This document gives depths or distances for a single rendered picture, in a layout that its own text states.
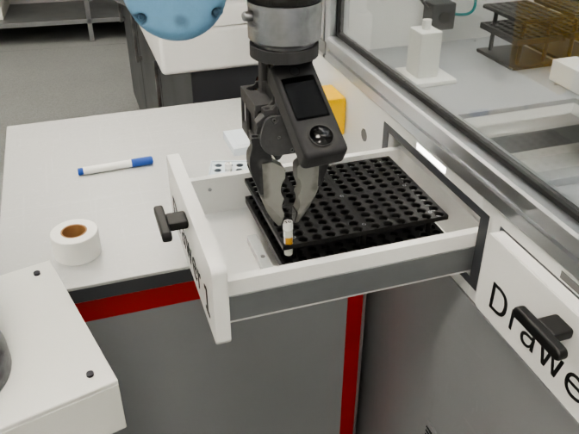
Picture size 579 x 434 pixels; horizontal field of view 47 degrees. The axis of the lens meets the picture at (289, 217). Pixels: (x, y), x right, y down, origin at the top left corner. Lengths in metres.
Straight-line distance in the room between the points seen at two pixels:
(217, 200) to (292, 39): 0.37
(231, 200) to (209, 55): 0.70
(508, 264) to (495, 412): 0.23
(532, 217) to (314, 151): 0.25
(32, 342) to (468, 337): 0.55
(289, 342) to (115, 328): 0.30
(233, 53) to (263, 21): 0.97
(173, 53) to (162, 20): 1.10
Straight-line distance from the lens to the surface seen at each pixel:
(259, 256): 0.86
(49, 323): 0.82
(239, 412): 1.26
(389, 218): 0.85
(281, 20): 0.66
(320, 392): 1.29
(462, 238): 0.85
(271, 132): 0.70
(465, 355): 0.95
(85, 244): 1.02
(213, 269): 0.71
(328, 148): 0.64
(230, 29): 1.61
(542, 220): 0.74
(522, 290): 0.77
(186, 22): 0.50
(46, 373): 0.77
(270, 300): 0.78
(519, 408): 0.88
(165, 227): 0.81
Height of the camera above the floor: 1.35
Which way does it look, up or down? 32 degrees down
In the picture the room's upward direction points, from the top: straight up
